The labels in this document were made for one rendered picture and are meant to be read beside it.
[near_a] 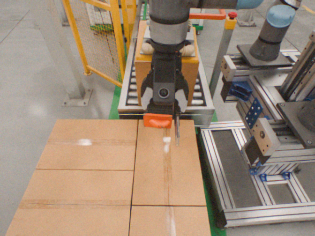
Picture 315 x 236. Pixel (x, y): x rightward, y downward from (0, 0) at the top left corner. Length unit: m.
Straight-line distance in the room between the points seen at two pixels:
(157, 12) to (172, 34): 0.05
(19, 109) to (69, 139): 1.38
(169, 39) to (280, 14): 0.85
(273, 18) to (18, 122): 2.42
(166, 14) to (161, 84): 0.13
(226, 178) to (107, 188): 0.88
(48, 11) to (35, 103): 1.15
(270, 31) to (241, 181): 1.04
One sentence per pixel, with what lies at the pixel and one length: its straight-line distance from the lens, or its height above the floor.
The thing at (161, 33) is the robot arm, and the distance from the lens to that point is 0.39.
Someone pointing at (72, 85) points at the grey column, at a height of 0.23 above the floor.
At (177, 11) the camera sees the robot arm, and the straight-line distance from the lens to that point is 0.38.
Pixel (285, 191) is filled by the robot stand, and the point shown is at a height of 0.21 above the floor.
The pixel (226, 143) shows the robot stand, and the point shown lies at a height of 0.21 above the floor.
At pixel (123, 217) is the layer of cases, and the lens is 1.13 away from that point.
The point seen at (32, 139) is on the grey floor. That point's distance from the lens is 2.34.
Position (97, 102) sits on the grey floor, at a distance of 2.42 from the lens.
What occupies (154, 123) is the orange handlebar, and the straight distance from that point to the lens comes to 0.50.
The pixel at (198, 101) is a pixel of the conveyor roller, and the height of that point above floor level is 0.55.
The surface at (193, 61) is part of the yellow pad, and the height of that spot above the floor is 1.12.
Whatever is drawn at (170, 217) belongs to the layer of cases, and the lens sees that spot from 1.12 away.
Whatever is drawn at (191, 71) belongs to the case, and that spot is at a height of 0.88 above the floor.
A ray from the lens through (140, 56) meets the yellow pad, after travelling 0.96.
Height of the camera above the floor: 1.63
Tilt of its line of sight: 49 degrees down
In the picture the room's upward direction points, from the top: straight up
